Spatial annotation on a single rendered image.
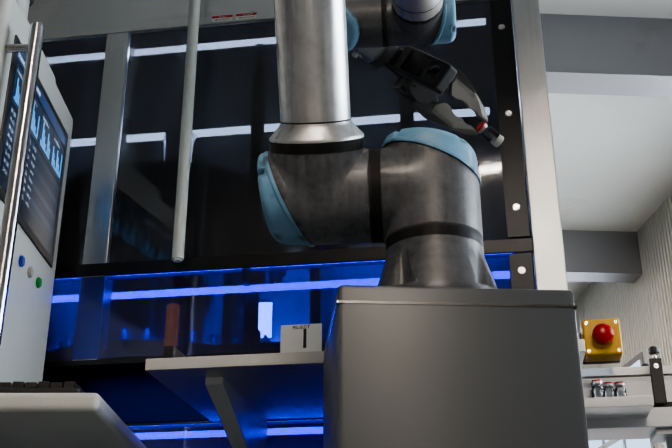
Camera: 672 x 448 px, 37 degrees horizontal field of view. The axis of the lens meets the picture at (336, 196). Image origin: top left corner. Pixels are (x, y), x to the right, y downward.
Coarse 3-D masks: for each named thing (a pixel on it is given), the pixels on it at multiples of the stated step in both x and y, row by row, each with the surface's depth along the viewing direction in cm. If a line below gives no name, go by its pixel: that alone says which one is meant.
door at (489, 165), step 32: (480, 32) 228; (512, 32) 227; (352, 64) 230; (480, 64) 225; (352, 96) 227; (384, 96) 226; (448, 96) 223; (480, 96) 222; (384, 128) 222; (448, 128) 220; (480, 160) 216; (480, 192) 213
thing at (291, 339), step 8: (288, 328) 206; (296, 328) 206; (304, 328) 205; (312, 328) 205; (320, 328) 205; (280, 336) 205; (288, 336) 205; (296, 336) 205; (312, 336) 204; (320, 336) 204; (280, 344) 205; (288, 344) 204; (296, 344) 204; (312, 344) 204; (320, 344) 203; (280, 352) 204
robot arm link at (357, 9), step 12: (348, 0) 152; (360, 0) 151; (372, 0) 151; (348, 12) 149; (360, 12) 150; (372, 12) 150; (348, 24) 148; (360, 24) 150; (372, 24) 150; (348, 36) 149; (360, 36) 151; (372, 36) 151; (348, 48) 150
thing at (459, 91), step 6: (450, 84) 166; (456, 84) 165; (462, 84) 166; (450, 90) 166; (456, 90) 166; (462, 90) 166; (468, 90) 166; (456, 96) 166; (462, 96) 166; (468, 96) 166; (474, 96) 166; (468, 102) 166; (474, 102) 166; (480, 102) 167; (474, 108) 167; (480, 108) 167; (480, 114) 167; (486, 114) 168; (486, 120) 168
